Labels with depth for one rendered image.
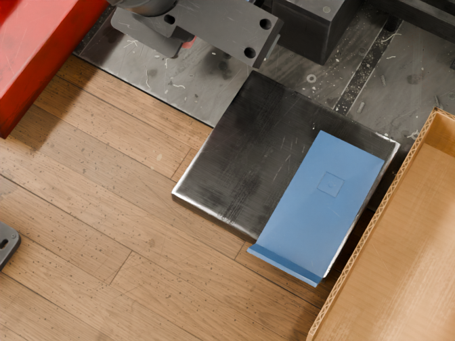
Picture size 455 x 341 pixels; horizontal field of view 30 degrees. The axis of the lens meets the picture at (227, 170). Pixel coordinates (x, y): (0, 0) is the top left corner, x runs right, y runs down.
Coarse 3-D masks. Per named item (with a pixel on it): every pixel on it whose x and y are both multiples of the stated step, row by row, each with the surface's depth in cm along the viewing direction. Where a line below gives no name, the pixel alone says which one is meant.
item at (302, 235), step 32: (320, 160) 83; (352, 160) 83; (384, 160) 83; (288, 192) 82; (320, 192) 82; (352, 192) 81; (288, 224) 80; (320, 224) 80; (288, 256) 79; (320, 256) 79
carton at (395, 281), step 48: (432, 144) 85; (432, 192) 83; (384, 240) 81; (432, 240) 81; (336, 288) 73; (384, 288) 80; (432, 288) 79; (336, 336) 78; (384, 336) 78; (432, 336) 78
